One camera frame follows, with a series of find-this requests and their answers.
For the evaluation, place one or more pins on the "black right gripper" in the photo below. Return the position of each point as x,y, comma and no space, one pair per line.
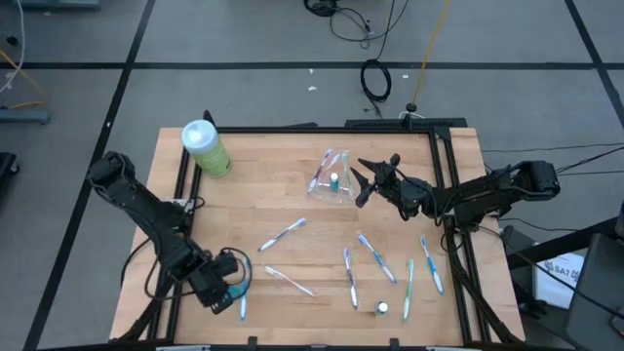
409,195

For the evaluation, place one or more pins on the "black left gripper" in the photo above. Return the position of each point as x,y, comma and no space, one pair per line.
212,287

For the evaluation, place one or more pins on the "blue white toothbrush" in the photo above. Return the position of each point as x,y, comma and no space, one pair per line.
432,265
378,260
243,309

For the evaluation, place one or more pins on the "green white toothbrush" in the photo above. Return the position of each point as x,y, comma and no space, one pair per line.
346,168
408,290

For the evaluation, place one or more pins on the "blue mouthwash bottle white cap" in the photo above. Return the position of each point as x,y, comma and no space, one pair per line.
381,307
334,184

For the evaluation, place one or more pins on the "lavender white toothbrush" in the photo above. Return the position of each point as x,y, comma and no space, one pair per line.
334,159

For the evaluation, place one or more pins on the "purple white toothbrush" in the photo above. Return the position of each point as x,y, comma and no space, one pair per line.
350,275
319,171

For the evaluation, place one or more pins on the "orange white toothbrush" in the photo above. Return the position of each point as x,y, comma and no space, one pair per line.
290,281

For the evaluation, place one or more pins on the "white blue-tipped toothbrush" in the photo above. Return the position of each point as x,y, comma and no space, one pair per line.
283,235

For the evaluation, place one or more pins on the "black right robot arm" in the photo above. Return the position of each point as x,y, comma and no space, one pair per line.
487,192

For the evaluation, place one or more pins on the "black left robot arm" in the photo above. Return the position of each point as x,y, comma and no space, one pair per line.
146,214

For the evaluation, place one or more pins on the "clear acrylic organizer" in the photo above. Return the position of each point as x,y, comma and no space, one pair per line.
322,195

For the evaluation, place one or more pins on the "black stand base bar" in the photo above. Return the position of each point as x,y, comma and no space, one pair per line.
390,123

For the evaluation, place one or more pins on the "green disinfecting wipes canister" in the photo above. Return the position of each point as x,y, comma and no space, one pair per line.
209,156

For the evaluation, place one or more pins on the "black diagonal floor beam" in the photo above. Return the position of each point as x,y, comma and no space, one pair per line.
560,244

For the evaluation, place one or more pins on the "white labelled box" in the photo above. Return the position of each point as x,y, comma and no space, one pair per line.
560,278

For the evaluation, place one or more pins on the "black chair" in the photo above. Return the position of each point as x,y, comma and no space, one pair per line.
599,292

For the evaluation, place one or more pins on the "grey floor base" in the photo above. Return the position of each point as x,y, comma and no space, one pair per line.
24,117
58,4

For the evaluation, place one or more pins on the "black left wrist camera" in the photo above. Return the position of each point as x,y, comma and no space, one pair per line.
226,263

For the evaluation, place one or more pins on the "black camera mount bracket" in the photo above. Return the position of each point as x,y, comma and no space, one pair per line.
394,344
252,343

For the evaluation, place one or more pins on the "black aluminium table frame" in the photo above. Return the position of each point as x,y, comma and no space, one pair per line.
441,146

